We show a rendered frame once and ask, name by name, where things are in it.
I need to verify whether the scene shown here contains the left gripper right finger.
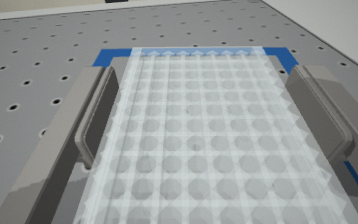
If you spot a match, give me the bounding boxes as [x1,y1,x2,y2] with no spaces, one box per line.
[285,65,358,175]

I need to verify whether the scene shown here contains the blue rectangular tape outline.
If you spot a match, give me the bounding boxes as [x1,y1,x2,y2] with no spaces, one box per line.
[93,47,358,184]

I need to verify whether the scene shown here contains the grey perforated breadboard plate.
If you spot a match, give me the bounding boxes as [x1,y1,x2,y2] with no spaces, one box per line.
[0,0,358,224]

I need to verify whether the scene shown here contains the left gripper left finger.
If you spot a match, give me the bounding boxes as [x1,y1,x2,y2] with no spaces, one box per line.
[0,66,119,224]

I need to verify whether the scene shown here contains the clear well plate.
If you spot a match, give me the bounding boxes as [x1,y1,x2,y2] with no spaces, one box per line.
[73,46,358,224]

